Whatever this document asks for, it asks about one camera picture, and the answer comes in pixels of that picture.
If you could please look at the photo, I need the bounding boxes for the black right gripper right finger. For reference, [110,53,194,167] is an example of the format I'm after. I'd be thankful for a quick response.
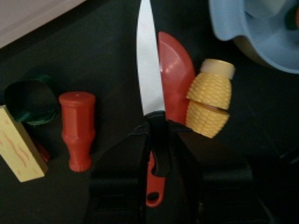
[166,120,277,224]

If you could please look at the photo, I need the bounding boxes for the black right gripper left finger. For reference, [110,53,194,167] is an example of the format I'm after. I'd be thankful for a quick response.
[82,122,152,224]

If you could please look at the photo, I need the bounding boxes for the paring knife black handle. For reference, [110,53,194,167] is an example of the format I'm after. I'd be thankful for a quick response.
[135,0,174,178]

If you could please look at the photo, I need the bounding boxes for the yellow toy block orange streaks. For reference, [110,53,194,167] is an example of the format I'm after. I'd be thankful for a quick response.
[0,104,51,183]

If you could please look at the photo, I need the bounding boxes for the yellow toy corn cob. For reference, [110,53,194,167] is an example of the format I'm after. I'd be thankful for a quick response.
[184,58,238,139]

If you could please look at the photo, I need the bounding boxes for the light blue bowl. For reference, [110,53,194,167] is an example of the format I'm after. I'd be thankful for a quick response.
[208,0,299,74]

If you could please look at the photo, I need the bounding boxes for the red toy handle piece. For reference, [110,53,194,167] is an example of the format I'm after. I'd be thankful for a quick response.
[58,91,98,173]

